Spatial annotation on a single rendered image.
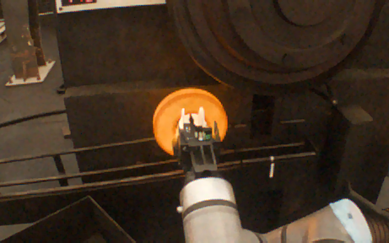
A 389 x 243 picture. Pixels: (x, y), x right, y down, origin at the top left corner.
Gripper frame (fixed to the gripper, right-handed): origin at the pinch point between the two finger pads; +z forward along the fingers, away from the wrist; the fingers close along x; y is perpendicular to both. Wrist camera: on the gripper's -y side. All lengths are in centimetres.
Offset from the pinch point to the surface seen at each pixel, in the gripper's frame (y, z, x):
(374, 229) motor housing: -26, -22, -48
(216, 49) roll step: 15.4, 2.0, -4.9
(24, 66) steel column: -136, 222, 131
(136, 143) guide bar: -12.5, 4.5, 12.4
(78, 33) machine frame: 11.3, 18.3, 23.8
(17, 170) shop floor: -110, 75, 94
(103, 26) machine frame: 12.3, 18.7, 17.9
